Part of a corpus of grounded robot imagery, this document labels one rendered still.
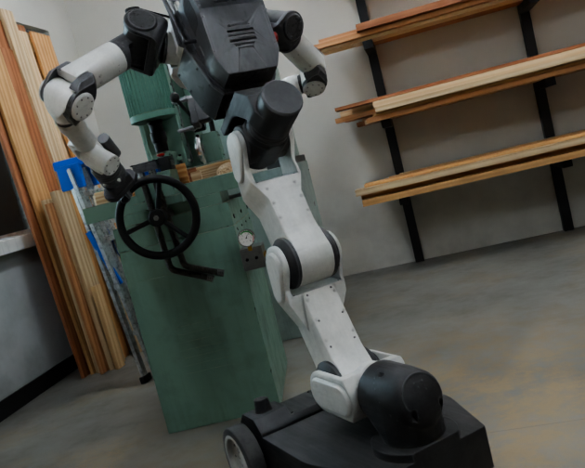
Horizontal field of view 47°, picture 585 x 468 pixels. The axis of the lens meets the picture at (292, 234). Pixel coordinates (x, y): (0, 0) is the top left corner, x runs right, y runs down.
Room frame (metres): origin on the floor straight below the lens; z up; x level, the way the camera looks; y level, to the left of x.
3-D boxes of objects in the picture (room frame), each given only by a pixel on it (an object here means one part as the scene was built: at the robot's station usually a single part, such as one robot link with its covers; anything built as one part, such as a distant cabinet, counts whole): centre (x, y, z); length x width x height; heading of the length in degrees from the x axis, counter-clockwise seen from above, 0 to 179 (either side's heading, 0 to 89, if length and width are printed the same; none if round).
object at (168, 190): (2.46, 0.43, 0.91); 0.15 x 0.14 x 0.09; 87
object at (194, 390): (2.77, 0.40, 0.36); 0.58 x 0.45 x 0.71; 177
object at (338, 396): (1.73, -0.07, 0.28); 0.21 x 0.20 x 0.13; 27
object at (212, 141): (2.82, 0.24, 1.02); 0.09 x 0.07 x 0.12; 87
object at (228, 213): (2.77, 0.40, 0.76); 0.57 x 0.45 x 0.09; 177
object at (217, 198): (2.59, 0.41, 0.82); 0.40 x 0.21 x 0.04; 87
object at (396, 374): (1.76, -0.06, 0.19); 0.64 x 0.52 x 0.33; 27
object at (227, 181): (2.54, 0.42, 0.87); 0.61 x 0.30 x 0.06; 87
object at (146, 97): (2.65, 0.41, 1.32); 0.18 x 0.18 x 0.31
